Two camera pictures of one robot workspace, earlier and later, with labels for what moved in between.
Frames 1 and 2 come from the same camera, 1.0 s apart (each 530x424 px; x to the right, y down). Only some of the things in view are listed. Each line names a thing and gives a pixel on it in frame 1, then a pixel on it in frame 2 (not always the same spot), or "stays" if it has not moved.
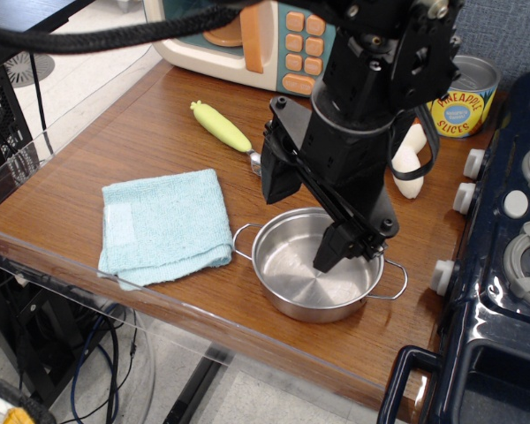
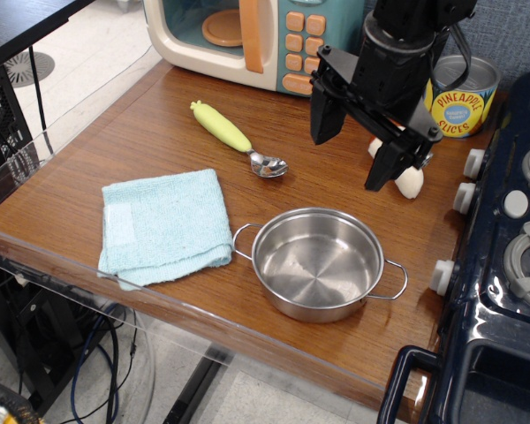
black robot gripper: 336,151 → 382,87
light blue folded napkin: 163,227 stays
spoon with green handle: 226,132 stays
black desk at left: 9,152 stays
